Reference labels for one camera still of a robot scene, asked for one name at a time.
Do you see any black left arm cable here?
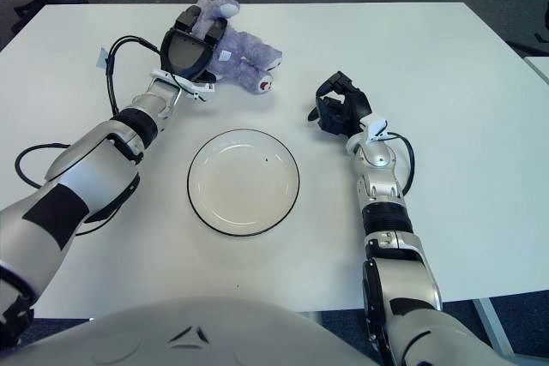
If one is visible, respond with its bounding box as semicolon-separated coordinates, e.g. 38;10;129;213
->
15;34;164;234

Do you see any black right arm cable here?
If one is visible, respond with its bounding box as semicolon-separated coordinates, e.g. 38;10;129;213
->
385;132;416;195

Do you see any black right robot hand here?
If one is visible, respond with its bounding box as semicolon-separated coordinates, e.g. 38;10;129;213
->
306;70;372;138

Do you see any white plate black rim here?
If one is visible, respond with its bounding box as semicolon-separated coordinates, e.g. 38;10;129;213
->
186;128;301;237

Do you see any white neighbouring table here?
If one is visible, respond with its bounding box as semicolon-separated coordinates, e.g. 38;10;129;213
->
522;56;549;84

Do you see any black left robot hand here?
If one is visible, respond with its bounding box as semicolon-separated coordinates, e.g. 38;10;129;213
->
159;4;228;82

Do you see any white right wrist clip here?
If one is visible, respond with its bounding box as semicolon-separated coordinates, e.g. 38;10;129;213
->
364;119;389;144

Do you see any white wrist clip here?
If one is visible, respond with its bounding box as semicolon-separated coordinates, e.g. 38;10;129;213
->
364;119;389;144
149;68;215;104

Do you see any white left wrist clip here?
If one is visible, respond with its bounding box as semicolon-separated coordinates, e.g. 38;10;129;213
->
149;68;215;104

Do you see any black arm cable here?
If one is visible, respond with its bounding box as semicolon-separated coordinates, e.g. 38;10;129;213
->
15;34;164;234
385;132;416;195

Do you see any grey metal table leg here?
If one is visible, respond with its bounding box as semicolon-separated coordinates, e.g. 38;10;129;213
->
474;297;518;361

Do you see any purple plush rabbit doll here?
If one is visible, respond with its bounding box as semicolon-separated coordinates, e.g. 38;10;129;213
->
190;0;283;95

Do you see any silver robot torso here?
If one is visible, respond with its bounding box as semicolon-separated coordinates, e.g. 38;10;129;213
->
12;297;381;366

